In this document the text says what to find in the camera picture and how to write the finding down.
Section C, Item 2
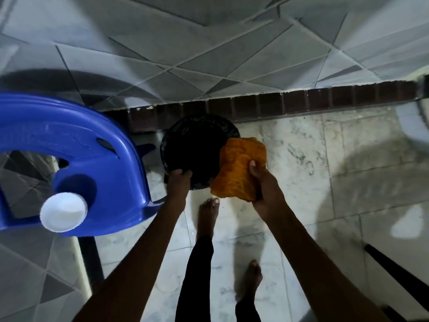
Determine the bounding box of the person's left hand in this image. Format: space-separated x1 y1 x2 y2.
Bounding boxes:
166 169 193 208

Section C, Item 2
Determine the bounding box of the person's right hand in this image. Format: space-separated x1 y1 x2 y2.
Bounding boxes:
248 160 289 222

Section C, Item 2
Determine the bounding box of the orange cloth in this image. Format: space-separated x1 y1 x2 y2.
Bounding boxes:
210 137 267 202

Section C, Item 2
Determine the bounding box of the black lined trash bin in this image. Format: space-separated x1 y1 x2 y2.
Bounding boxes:
160 114 241 191

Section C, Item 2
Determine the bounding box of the person's left forearm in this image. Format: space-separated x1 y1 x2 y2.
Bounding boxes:
72 198 187 322

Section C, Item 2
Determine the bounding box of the person's right forearm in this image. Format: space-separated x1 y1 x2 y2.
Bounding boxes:
258 201 392 322

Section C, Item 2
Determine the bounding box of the blue plastic chair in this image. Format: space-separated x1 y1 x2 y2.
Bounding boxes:
0 91 165 238

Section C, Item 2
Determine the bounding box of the person's left leg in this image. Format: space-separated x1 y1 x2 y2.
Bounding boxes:
175 198 221 322

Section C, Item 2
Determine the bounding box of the person's leg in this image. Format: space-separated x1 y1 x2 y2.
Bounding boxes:
235 260 263 322
175 198 221 322

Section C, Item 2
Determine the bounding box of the person's right leg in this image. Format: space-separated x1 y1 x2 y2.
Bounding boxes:
235 260 263 322

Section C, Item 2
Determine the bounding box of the white plastic cup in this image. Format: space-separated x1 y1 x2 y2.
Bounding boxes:
40 192 88 233

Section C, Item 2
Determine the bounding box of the white plastic container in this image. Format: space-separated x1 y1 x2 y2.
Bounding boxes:
395 99 429 145

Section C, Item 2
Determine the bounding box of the black pole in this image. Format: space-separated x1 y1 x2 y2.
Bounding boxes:
364 244 429 313

